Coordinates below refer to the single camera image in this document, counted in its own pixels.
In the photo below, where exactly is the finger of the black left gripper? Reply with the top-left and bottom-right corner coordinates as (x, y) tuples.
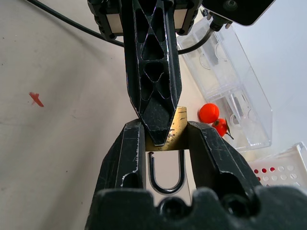
(120, 0), (140, 116)
(132, 0), (184, 147)

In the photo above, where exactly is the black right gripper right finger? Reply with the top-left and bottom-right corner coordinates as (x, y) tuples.
(188, 121), (261, 200)

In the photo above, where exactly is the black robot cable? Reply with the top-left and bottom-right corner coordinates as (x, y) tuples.
(25, 0), (233, 54)

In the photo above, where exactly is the brass padlock with steel shackle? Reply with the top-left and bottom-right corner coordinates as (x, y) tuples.
(144, 106), (189, 196)

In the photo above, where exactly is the clear plastic organizer box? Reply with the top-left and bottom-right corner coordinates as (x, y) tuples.
(177, 16), (273, 152)

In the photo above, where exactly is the white perforated plastic basket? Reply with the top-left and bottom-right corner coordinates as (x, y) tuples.
(247, 142), (307, 188)

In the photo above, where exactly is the red cross mark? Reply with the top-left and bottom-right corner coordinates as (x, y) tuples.
(29, 92), (45, 108)

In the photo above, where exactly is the round orange toy fruit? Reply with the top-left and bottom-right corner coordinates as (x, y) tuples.
(198, 103), (220, 124)

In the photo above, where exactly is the orange toy fruit with stem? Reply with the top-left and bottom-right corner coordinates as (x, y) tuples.
(211, 118), (235, 140)

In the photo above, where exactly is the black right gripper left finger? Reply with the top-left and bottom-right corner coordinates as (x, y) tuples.
(95, 119), (147, 192)

